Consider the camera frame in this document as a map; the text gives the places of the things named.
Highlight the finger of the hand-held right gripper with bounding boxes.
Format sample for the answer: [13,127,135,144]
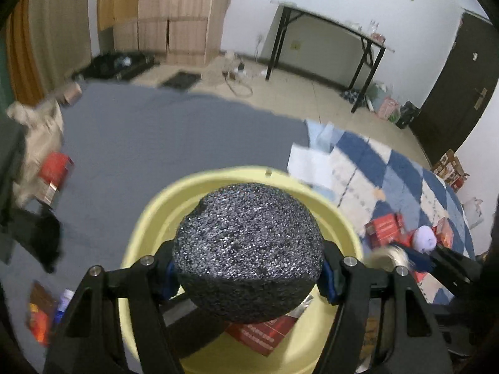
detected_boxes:
[405,243,486,295]

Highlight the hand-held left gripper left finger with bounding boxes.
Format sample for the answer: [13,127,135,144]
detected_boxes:
[43,241,184,374]

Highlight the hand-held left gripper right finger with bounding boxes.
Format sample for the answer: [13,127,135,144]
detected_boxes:
[316,242,455,374]

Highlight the red box with pink label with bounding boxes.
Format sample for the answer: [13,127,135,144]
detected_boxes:
[433,218,455,248]

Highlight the large red box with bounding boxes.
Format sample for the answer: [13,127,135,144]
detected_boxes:
[364,214,406,248]

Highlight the small red box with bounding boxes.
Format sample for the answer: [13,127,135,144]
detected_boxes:
[225,314,299,357]

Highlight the black foam ball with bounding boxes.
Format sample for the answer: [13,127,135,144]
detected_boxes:
[172,182,325,324]

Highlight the yellow plastic basin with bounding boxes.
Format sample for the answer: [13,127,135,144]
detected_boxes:
[120,165,365,374]

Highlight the printed cardboard box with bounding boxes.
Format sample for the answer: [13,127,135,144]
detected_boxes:
[433,149,470,191]

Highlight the small white bottle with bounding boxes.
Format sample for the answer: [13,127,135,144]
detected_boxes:
[52,289,75,324]

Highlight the blue plaid fleece blanket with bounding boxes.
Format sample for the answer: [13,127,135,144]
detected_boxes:
[288,121,478,308]

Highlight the white towel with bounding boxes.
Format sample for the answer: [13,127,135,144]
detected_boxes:
[288,146,336,189]

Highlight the orange packet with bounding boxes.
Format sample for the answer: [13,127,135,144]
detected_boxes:
[27,282,53,345]

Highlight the black clothes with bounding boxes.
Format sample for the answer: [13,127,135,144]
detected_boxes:
[0,206,63,273]

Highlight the grey bed sheet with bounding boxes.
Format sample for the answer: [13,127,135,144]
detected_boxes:
[0,82,308,374]

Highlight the light blue towel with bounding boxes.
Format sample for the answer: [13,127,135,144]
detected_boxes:
[307,121,341,149]

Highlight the red box with silver edge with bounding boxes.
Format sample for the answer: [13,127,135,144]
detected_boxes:
[39,153,75,205]

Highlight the dark green bag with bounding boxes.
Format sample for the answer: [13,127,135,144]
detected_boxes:
[395,101,421,129]

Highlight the pink bag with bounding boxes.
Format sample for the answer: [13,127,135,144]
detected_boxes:
[376,97,398,119]

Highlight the dark brown door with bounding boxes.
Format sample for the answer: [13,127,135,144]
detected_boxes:
[409,12,499,164]

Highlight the dark green clothes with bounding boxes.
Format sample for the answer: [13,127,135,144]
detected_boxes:
[0,117,24,223]

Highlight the beige clothes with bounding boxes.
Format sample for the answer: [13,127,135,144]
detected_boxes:
[6,99,65,203]

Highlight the black floor mat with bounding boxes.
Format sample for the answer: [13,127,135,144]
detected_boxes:
[162,71,201,92]

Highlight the small brown box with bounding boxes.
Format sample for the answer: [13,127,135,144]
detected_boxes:
[58,83,82,106]

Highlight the black bag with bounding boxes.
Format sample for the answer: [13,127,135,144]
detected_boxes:
[74,52,157,82]

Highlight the black-legged folding table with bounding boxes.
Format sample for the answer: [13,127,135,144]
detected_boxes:
[267,0,395,113]

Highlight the wooden wardrobe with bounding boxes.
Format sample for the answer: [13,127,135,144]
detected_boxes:
[97,0,230,67]

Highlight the beige curtain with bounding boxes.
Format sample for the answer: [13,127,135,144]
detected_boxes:
[0,0,92,106]

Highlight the white cables and power strip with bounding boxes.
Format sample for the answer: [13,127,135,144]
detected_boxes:
[222,52,254,98]

